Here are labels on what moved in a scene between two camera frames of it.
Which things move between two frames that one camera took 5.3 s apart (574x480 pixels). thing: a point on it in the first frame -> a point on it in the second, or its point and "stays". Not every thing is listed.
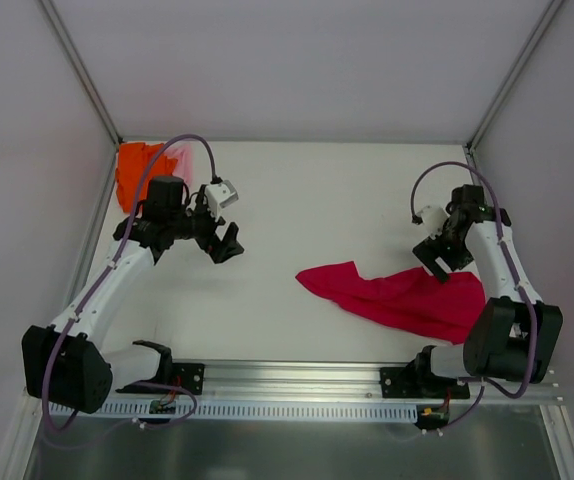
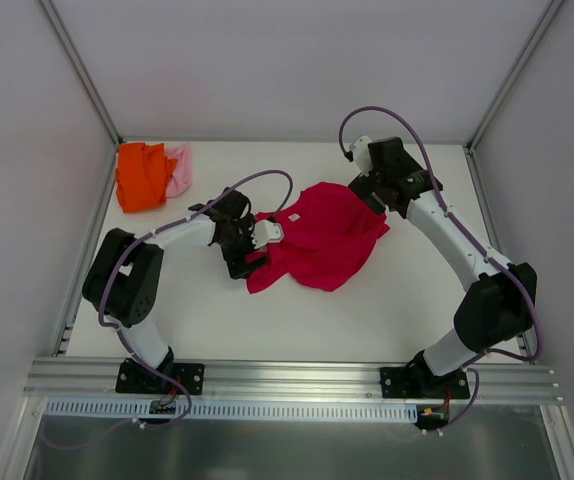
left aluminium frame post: [81, 69] stays
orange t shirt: [133, 162] stays
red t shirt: [416, 301] -> [329, 232]
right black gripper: [437, 248] -> [367, 189]
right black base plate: [413, 383] stays
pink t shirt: [183, 152] stays
